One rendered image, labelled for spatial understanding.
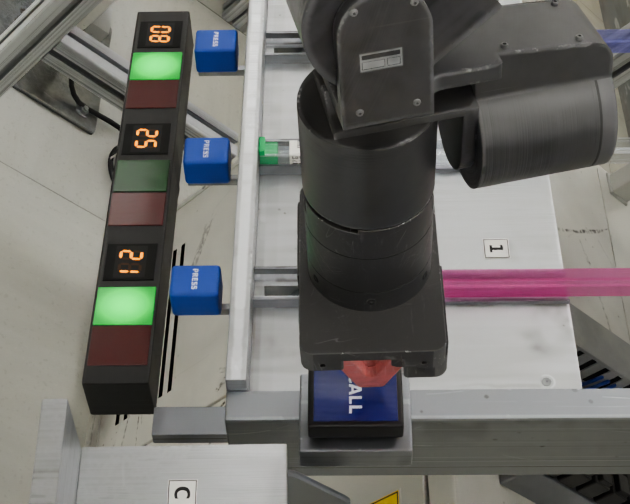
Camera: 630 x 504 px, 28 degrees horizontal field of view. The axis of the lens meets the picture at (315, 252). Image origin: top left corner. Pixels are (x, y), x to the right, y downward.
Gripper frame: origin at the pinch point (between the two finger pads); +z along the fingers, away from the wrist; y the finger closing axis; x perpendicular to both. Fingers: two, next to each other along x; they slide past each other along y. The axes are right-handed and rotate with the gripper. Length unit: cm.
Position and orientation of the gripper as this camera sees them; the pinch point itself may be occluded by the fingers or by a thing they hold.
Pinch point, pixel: (370, 373)
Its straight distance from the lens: 65.6
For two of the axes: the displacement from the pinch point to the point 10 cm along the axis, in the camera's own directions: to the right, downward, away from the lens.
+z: 0.4, 6.4, 7.7
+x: -10.0, 0.3, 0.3
